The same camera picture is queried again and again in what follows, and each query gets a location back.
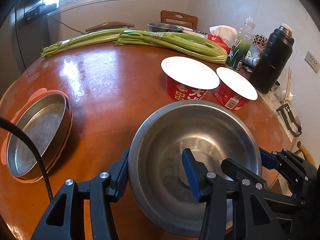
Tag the celery bunch right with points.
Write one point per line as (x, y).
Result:
(198, 47)

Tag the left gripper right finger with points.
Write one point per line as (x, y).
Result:
(249, 209)

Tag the celery bunch left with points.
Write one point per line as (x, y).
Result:
(96, 37)

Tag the white dish with food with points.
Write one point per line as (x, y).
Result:
(194, 32)

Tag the shallow round metal pan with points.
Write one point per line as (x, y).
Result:
(37, 132)

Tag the far metal bowl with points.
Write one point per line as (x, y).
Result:
(164, 27)

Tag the wooden slat-back chair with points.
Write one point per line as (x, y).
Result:
(178, 18)

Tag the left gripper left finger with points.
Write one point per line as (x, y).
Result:
(64, 217)

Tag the celery bunch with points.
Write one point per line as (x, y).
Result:
(198, 47)
(96, 37)

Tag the green label plastic bottle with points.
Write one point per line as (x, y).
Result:
(241, 46)

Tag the wooden chopsticks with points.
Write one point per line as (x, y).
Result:
(288, 86)

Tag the red paper bowl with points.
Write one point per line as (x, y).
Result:
(188, 79)
(234, 90)

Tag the pink bear-shaped plate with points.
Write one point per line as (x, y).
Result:
(15, 119)

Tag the stainless steel bowl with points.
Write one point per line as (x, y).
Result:
(173, 151)

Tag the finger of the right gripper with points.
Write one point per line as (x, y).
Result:
(299, 173)
(238, 172)

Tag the black thermos flask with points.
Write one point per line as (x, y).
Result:
(273, 59)

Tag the red tissue pack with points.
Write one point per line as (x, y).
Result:
(223, 35)

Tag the black box on shelf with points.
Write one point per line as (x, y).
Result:
(38, 10)

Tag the black clamp tool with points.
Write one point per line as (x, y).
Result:
(292, 125)

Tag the curved wooden armchair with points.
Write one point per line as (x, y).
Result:
(109, 25)

